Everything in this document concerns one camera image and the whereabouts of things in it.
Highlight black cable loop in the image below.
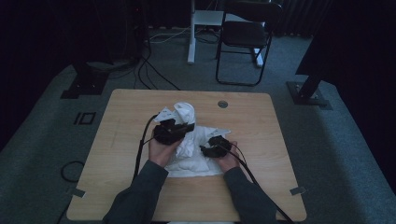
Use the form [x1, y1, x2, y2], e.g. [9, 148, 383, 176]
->
[60, 161, 86, 184]

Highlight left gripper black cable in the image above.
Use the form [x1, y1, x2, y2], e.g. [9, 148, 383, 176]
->
[132, 114, 160, 183]

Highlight person's left hand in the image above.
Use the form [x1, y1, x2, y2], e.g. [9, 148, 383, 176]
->
[148, 132, 184, 169]

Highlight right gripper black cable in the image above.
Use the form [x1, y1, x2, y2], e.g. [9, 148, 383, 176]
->
[218, 143, 295, 224]

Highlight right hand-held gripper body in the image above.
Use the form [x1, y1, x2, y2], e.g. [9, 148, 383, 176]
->
[207, 129, 233, 159]

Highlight black stand base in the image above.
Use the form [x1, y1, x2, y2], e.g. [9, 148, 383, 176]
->
[286, 69, 333, 111]
[60, 60, 110, 100]

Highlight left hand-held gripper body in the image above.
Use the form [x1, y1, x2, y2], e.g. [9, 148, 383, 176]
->
[152, 105, 185, 147]

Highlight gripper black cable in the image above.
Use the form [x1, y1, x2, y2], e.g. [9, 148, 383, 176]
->
[132, 114, 160, 183]
[218, 143, 295, 224]

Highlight white desk frame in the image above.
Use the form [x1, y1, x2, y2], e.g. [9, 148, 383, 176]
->
[187, 0, 265, 68]

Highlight white floor cable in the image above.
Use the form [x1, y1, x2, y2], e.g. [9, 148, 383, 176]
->
[148, 26, 191, 45]

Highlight black floor cables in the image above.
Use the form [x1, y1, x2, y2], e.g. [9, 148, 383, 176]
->
[133, 46, 181, 91]

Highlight black folding chair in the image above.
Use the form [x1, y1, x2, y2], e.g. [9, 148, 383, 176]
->
[215, 0, 284, 88]

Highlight white tiered skirt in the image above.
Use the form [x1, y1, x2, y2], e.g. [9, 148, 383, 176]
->
[153, 102, 233, 178]

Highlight person's right hand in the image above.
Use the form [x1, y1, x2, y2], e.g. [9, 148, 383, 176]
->
[216, 142, 242, 174]

